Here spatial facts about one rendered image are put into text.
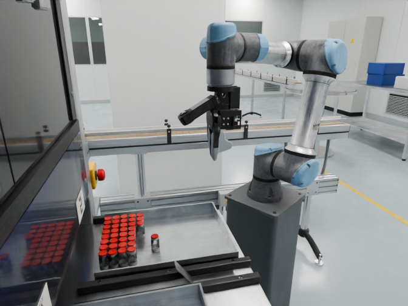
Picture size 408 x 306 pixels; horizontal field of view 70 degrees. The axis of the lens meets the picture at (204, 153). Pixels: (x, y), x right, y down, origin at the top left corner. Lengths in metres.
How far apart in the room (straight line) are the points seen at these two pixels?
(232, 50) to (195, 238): 0.52
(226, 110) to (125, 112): 1.53
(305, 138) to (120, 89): 1.47
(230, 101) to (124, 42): 1.49
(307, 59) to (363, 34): 6.09
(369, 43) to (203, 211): 6.62
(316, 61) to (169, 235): 0.76
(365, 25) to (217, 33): 6.54
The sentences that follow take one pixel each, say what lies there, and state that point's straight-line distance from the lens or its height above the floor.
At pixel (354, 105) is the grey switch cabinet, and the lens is 7.35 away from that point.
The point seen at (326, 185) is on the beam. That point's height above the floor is 0.50.
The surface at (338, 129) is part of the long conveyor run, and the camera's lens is 2.09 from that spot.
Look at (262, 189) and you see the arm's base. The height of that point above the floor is 0.85.
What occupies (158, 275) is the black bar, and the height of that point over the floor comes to 0.90.
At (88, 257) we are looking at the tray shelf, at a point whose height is 0.88.
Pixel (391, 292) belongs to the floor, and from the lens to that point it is 2.27.
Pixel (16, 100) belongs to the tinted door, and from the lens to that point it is 0.50.
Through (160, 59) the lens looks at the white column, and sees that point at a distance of 2.21.
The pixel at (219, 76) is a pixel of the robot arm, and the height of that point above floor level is 1.32.
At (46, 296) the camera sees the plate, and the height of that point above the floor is 1.03.
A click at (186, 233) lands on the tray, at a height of 0.88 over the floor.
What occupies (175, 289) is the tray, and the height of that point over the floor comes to 0.91.
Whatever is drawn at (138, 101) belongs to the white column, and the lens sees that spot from 2.23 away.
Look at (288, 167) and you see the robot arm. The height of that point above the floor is 0.98.
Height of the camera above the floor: 1.38
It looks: 19 degrees down
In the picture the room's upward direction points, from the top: straight up
